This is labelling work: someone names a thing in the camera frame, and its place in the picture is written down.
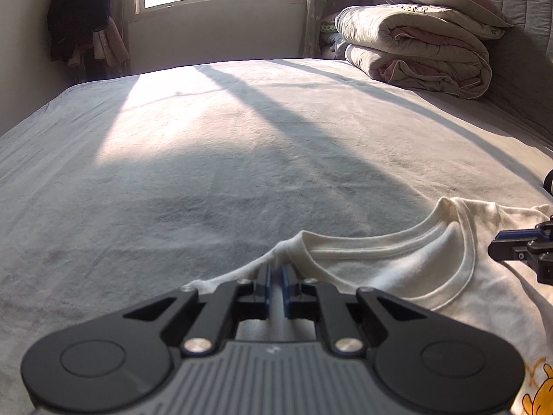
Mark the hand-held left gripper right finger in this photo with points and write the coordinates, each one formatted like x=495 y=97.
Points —
x=285 y=289

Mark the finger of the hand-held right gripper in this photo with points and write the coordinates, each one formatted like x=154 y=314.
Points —
x=510 y=251
x=518 y=236

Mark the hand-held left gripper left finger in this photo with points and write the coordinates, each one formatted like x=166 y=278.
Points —
x=268 y=287

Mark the cream t-shirt with bear print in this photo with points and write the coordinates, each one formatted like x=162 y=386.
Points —
x=414 y=268

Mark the hanging pink clothes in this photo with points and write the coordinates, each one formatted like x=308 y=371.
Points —
x=112 y=45

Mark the hanging dark clothes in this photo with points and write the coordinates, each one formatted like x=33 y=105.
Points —
x=77 y=8

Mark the bed with grey sheet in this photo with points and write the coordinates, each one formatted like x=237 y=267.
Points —
x=173 y=160

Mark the grey quilted headboard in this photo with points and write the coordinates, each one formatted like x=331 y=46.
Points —
x=527 y=52

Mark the folded beige quilt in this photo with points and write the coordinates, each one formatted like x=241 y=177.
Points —
x=414 y=52

